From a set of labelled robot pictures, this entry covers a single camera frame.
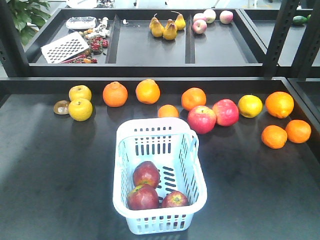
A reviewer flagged light blue plastic basket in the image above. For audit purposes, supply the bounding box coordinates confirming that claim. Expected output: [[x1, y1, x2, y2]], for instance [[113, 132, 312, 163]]
[[112, 117, 207, 235]]

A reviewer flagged dark red yellow-top apple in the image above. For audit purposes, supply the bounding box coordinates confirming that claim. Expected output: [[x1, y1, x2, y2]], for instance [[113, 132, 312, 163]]
[[127, 184, 160, 211]]

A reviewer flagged small mandarin left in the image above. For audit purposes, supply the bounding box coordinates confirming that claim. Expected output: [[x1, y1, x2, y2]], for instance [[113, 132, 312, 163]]
[[157, 104, 180, 118]]

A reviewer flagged large round orange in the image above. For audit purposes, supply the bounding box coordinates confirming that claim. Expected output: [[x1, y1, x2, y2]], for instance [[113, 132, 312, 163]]
[[181, 87, 207, 111]]

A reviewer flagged orange with nub far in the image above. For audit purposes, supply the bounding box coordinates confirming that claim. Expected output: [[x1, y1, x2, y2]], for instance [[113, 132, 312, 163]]
[[102, 81, 128, 107]]

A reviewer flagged pink red smooth apple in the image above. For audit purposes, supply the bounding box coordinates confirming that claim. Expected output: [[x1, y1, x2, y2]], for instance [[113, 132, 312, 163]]
[[212, 98, 239, 127]]

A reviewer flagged yellow brown pear fruit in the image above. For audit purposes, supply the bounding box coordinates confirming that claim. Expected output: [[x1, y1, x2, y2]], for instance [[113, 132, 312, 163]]
[[68, 98, 93, 122]]

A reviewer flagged yellow pear fruit rear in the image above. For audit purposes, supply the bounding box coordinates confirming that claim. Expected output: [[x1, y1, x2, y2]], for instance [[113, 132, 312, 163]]
[[68, 85, 92, 101]]

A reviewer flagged brown pear front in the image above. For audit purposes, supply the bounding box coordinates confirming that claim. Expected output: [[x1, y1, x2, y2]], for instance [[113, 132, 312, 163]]
[[163, 19, 178, 41]]

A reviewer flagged brown pear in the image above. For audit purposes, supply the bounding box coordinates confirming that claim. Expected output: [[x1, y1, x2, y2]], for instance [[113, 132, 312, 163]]
[[163, 19, 178, 41], [171, 11, 186, 31], [149, 13, 165, 38]]

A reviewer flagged brown pear left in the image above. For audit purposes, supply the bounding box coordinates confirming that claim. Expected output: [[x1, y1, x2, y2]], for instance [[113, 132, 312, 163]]
[[149, 13, 165, 38]]

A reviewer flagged yellow orange fruit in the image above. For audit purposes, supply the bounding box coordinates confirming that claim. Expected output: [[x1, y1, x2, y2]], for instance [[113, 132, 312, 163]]
[[238, 94, 263, 118]]

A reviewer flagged wood and black display stand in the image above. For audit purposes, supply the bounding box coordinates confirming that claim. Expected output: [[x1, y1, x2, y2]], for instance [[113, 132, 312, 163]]
[[0, 8, 320, 240]]

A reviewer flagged brown mushroom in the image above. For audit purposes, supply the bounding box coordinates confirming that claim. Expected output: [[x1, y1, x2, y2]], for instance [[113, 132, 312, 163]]
[[53, 100, 70, 115]]

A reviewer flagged brown pear right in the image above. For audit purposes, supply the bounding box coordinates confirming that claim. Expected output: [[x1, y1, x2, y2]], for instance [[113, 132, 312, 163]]
[[171, 11, 186, 31]]

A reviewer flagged pink apple top shelf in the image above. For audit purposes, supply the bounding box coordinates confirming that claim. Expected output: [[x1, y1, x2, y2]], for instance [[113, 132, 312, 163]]
[[192, 19, 207, 35]]

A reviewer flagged small orange mandarin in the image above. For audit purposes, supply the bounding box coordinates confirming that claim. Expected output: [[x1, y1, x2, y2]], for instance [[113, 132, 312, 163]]
[[261, 125, 288, 149], [285, 119, 312, 144]]

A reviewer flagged white metal grater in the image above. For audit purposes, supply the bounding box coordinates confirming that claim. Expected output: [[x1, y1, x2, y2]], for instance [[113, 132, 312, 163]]
[[40, 32, 90, 64]]

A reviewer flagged pale apple top shelf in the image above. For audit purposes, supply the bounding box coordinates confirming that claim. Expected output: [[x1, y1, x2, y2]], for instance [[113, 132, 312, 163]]
[[203, 8, 217, 24]]

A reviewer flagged large orange with nub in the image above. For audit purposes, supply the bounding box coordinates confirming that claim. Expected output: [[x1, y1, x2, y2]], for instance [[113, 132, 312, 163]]
[[265, 91, 294, 119]]

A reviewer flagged pink peach top shelf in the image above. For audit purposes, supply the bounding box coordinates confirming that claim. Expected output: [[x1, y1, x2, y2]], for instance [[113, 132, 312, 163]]
[[219, 10, 234, 25]]

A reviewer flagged white kitchen scale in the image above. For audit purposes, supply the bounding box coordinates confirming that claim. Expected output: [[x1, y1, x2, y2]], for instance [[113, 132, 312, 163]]
[[65, 16, 97, 30]]

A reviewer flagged small orange mandarin right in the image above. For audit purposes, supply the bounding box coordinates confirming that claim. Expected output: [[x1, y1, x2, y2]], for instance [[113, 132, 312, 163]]
[[285, 119, 312, 144]]

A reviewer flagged green potted plant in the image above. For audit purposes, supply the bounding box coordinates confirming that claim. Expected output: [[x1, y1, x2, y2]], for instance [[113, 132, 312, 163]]
[[6, 0, 51, 46]]

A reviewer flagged green avocado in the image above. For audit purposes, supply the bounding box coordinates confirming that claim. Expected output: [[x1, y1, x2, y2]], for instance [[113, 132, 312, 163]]
[[292, 15, 308, 26]]

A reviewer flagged black shelf upright post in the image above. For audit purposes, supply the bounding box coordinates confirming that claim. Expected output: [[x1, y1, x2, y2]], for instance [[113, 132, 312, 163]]
[[261, 0, 320, 79]]

